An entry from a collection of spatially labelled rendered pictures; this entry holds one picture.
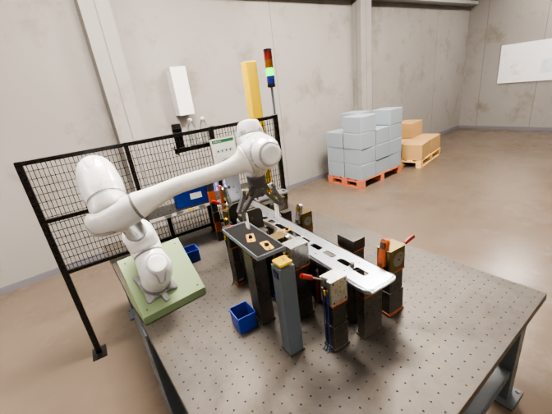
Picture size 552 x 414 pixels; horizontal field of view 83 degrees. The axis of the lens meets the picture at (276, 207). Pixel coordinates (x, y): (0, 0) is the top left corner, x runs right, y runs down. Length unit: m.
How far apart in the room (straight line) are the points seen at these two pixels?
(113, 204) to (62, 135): 3.12
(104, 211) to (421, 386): 1.30
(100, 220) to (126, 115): 3.03
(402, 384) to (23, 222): 4.01
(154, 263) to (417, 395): 1.26
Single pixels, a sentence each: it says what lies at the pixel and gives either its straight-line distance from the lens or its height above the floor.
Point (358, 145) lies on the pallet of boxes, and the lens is 5.25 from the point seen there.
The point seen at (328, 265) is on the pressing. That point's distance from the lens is 1.48.
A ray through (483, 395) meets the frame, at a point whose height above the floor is 0.23.
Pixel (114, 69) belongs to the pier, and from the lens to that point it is 4.17.
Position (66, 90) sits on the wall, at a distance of 4.29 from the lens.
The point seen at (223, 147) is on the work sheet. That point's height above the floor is 1.37.
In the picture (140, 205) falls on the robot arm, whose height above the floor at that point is 1.47.
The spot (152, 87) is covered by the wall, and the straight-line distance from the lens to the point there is 4.46.
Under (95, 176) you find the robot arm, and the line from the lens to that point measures 1.27.
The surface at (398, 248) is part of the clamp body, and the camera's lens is 1.50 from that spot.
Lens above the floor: 1.80
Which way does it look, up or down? 21 degrees down
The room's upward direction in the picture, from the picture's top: 7 degrees counter-clockwise
